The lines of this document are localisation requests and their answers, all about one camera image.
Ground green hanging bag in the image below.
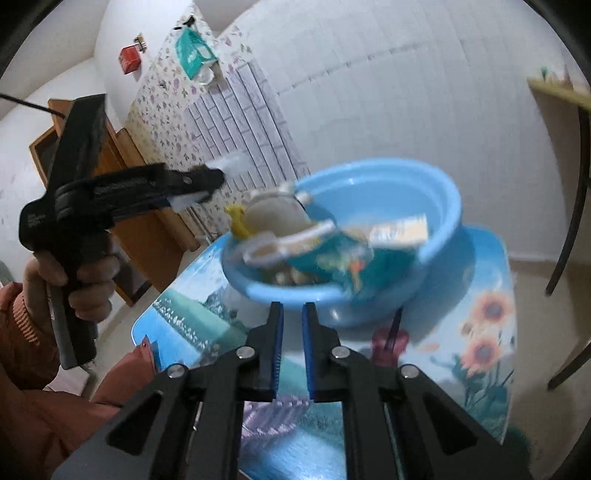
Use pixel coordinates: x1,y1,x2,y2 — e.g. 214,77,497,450
174,25,222,86

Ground white patterned tissue pack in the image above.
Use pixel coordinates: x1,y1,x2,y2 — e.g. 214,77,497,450
369,215,429,247

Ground beige plush toy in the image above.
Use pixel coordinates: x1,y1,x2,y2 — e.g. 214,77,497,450
242,196,315,243

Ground person's left hand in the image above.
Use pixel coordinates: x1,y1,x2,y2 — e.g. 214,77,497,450
23,251,122,344

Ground table with printed picture top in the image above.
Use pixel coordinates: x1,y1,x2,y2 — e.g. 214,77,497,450
130,224,518,480

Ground red box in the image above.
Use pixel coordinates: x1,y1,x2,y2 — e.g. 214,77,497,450
119,45,140,73

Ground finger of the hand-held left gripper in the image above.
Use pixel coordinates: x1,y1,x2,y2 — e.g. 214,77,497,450
92,187,215,222
69,162,226,199

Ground wooden desk with black legs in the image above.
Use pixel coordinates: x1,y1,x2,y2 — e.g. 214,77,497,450
527,65,591,391

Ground dark teal packet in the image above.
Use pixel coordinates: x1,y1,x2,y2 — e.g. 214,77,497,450
291,231,393,296

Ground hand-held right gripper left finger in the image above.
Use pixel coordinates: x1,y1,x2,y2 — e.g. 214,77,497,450
51,301,284,480

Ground blue plastic basin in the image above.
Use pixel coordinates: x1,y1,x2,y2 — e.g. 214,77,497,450
221,158,462,329

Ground person's left forearm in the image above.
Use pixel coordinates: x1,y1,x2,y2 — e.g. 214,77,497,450
0,281,63,398

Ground person's legs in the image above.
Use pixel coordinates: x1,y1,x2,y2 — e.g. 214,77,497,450
0,344,160,480

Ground thin black cable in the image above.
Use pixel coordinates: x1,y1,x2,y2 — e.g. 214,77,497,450
0,93,58,115

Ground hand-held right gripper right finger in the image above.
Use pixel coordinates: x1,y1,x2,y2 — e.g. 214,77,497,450
301,302,534,480

